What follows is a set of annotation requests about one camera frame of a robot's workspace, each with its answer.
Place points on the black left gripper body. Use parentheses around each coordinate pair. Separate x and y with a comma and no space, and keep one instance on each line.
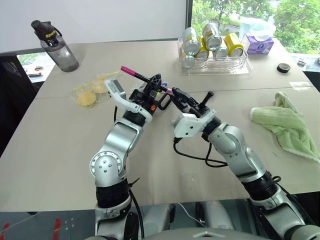
(143,97)

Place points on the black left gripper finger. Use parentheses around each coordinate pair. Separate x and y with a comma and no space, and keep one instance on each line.
(155,82)

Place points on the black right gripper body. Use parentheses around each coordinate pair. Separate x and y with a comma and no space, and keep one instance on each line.
(201,110)

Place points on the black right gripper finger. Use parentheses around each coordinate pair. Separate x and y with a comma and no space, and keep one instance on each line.
(183,96)
(186,107)

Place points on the pink and black marker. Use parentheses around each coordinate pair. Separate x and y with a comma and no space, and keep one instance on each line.
(128,71)

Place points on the light green towel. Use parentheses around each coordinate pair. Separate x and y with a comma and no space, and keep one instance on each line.
(285,125)

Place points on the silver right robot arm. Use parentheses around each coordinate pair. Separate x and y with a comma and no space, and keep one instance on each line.
(232,142)

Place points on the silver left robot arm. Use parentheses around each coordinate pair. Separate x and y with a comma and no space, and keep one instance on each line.
(120,140)

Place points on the black marker holder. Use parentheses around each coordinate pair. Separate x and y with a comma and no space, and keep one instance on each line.
(162,108)

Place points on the purple tissue box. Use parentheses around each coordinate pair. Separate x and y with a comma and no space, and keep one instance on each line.
(260,45)

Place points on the silver drink can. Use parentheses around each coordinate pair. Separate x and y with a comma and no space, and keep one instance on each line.
(221,52)
(187,62)

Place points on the clear plastic can tray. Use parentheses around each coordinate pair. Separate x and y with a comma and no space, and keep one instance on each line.
(217,67)

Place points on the yellow round bread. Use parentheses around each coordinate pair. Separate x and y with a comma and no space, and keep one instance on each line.
(98,86)
(86,98)

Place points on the yellow drink can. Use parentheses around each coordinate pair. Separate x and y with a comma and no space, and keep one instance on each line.
(233,45)
(202,51)

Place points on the silver can with orange print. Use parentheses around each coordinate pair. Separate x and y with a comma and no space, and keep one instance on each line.
(212,36)
(192,41)

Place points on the clear plastic bread bag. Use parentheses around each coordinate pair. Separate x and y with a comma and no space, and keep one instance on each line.
(87,98)

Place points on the black tape roll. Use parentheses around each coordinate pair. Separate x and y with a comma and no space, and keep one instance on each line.
(283,67)

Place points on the grey sports water bottle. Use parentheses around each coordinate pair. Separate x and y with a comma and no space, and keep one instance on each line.
(60,53)

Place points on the grey rounded housing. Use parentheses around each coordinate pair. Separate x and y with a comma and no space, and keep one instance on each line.
(157,218)
(217,216)

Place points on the grey robot torso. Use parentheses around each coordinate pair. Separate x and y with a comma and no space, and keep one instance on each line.
(200,236)

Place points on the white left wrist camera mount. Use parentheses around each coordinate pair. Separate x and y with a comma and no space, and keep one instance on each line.
(130,106)

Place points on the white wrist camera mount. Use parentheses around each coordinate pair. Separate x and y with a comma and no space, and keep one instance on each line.
(190,125)
(130,106)

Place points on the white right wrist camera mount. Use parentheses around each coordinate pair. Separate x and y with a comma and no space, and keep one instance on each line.
(190,125)

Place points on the dark window frame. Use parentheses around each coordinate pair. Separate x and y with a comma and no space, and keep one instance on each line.
(189,18)

